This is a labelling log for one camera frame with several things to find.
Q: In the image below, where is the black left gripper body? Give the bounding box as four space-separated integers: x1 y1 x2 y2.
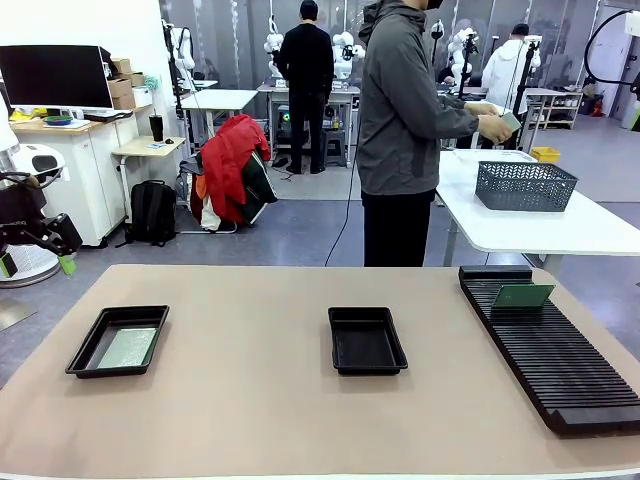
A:
0 185 49 246

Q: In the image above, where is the black plastic ESD tray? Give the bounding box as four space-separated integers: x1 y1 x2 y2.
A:
64 304 171 380
327 306 409 376

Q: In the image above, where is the person's right forearm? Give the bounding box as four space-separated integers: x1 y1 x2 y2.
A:
429 112 482 141

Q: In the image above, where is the person's right hand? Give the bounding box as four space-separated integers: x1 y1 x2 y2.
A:
477 114 513 146

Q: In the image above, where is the white cylindrical air purifier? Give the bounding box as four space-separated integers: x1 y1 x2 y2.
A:
0 238 62 290

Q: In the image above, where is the grey metal floor plate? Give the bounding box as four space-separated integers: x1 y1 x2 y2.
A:
0 294 39 332

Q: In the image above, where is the white cabinet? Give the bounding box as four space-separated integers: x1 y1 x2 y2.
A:
12 114 141 249

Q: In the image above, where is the wooden shelf unit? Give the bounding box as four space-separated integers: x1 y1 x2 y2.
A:
542 88 585 130

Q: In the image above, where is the black backpack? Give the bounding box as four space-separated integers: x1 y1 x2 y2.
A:
115 179 179 249

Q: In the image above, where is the grey plastic basket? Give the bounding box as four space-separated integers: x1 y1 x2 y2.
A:
474 160 580 213

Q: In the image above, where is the small wooden side table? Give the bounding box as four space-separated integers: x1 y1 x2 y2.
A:
112 135 187 224

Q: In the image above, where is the person in white jacket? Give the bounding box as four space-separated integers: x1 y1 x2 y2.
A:
479 23 542 150

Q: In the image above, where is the black computer monitor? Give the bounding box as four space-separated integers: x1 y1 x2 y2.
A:
0 44 115 110

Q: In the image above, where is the white tube chair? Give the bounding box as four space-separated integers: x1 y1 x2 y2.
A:
177 149 279 235

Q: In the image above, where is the red jacket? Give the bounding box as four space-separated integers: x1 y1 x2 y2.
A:
199 113 272 224

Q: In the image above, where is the dark green garment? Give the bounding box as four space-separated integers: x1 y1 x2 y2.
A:
239 149 279 225

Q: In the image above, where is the white desk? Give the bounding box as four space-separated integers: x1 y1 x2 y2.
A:
179 88 259 151

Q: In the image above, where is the person in grey jacket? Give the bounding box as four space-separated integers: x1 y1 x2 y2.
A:
355 0 451 268

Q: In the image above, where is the black slotted board rack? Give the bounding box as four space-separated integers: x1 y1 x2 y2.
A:
458 266 640 437

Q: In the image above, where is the grey step stool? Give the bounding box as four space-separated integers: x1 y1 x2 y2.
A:
319 128 349 169

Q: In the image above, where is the grey workbench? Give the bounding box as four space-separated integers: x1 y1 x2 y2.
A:
256 83 362 169

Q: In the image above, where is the person in black clothes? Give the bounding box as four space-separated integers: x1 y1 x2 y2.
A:
277 0 335 175

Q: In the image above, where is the right arm's black hose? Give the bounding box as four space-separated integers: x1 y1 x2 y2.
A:
583 8 640 87

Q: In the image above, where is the long black hanging cable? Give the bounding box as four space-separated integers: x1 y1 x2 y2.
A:
322 29 369 267

